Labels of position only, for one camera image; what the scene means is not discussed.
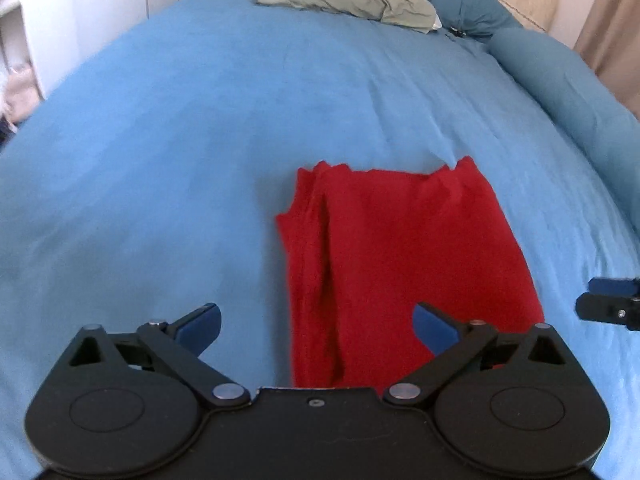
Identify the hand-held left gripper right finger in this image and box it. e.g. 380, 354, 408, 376
382, 302, 573, 407

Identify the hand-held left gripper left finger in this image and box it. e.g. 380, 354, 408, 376
65, 303, 251, 407

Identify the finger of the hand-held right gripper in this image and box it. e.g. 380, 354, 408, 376
575, 276, 640, 332

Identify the red knit sweater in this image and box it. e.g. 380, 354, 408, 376
275, 156, 546, 390

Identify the blue bed sheet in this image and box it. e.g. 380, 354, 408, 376
0, 0, 640, 480

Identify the blue rolled duvet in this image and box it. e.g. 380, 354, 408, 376
487, 27, 640, 211

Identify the beige curtain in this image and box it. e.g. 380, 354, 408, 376
572, 0, 640, 116

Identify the beige handbag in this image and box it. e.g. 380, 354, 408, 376
0, 62, 43, 126

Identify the blue pillow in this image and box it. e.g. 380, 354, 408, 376
428, 0, 523, 41

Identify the white and grey wardrobe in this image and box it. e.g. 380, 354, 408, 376
22, 0, 203, 98

